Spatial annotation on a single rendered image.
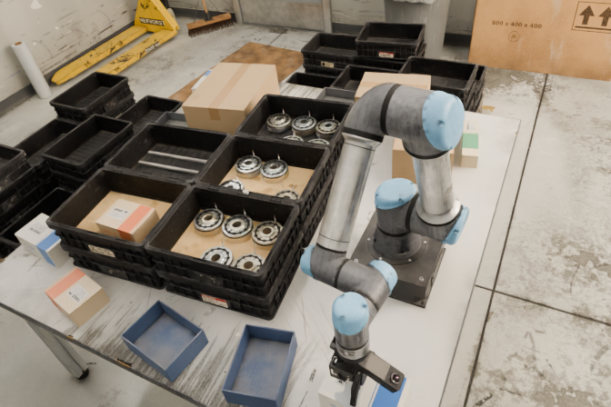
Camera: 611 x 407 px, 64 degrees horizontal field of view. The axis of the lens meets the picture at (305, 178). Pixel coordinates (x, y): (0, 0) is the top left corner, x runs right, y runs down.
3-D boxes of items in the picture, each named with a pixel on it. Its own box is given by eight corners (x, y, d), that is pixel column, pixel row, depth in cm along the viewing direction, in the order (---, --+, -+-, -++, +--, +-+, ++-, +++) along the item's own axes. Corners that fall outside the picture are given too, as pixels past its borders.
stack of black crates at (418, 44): (426, 86, 346) (430, 24, 316) (412, 111, 324) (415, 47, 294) (370, 78, 363) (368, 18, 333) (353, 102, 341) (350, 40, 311)
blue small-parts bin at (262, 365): (279, 412, 128) (275, 401, 123) (226, 402, 131) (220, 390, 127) (297, 344, 142) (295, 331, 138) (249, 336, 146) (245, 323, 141)
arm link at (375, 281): (356, 247, 113) (331, 281, 107) (400, 264, 108) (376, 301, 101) (358, 269, 118) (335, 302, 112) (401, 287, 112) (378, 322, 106)
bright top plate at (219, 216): (228, 212, 165) (228, 211, 165) (214, 233, 158) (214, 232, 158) (203, 206, 168) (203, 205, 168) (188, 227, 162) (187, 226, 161)
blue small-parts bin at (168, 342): (209, 342, 146) (203, 329, 141) (172, 382, 137) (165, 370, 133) (165, 312, 156) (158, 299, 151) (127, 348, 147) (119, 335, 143)
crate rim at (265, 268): (301, 209, 155) (300, 203, 154) (262, 282, 135) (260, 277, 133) (195, 188, 169) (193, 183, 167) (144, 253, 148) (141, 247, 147)
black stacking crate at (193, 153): (238, 157, 195) (232, 134, 188) (201, 208, 175) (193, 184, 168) (156, 144, 209) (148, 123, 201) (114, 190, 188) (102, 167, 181)
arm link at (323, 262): (345, 69, 108) (289, 276, 114) (389, 78, 103) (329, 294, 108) (366, 81, 118) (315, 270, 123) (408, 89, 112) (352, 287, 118)
